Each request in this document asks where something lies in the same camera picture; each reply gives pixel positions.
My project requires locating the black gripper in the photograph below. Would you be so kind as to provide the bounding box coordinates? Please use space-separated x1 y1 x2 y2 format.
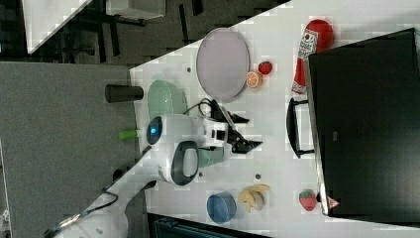
210 99 262 154

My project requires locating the red plush ketchup bottle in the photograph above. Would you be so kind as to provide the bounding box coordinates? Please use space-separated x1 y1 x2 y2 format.
291 19 334 94

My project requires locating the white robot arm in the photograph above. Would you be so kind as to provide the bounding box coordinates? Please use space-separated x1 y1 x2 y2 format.
44 98 261 238

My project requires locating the black toaster oven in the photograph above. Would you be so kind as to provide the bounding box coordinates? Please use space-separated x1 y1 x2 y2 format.
305 29 420 226

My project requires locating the green metal cup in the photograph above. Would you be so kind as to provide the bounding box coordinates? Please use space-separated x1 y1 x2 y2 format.
198 147 224 168

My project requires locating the orange slice toy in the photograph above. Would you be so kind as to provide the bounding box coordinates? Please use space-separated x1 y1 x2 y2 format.
246 71 263 88

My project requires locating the yellow banana toy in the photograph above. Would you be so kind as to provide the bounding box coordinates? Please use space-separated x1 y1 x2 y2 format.
238 184 269 213

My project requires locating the small red toy strawberry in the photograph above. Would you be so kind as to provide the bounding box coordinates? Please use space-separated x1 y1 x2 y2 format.
258 60 272 75

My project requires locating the round grey plate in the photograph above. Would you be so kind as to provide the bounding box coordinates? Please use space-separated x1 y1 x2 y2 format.
196 28 250 102

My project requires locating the blue bowl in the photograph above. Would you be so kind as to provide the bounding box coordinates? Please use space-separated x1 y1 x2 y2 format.
206 191 237 224

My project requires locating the green perforated colander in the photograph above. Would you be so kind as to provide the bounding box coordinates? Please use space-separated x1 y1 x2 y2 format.
148 80 187 121

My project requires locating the large plush strawberry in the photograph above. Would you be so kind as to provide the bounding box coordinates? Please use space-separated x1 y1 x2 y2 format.
298 189 318 211

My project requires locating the green marker pen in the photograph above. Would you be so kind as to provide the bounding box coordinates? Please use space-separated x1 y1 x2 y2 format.
118 130 140 140

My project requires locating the teal storage crate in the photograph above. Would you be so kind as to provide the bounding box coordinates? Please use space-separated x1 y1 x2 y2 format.
152 217 265 238

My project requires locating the black cylinder cup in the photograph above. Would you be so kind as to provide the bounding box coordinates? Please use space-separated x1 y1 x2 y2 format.
105 84 144 103

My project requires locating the white side table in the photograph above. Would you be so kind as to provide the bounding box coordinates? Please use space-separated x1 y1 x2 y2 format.
21 0 92 55

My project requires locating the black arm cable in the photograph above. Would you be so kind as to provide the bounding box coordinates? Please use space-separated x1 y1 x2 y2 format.
183 97 216 119

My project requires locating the black oven door handle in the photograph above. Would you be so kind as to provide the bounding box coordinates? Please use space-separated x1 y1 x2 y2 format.
286 98 315 159

